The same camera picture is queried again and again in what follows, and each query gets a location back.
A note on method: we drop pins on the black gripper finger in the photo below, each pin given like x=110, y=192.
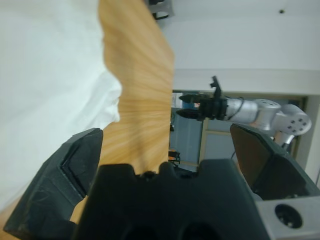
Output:
x=272, y=172
x=55, y=185

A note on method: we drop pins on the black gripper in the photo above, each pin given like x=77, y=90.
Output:
x=213, y=108

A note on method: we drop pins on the white T-shirt with small print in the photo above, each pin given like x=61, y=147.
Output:
x=50, y=62

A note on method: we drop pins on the small black ceiling fixture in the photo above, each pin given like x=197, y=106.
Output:
x=282, y=11

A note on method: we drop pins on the wrist dark camera bracket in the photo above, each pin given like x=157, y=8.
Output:
x=217, y=87

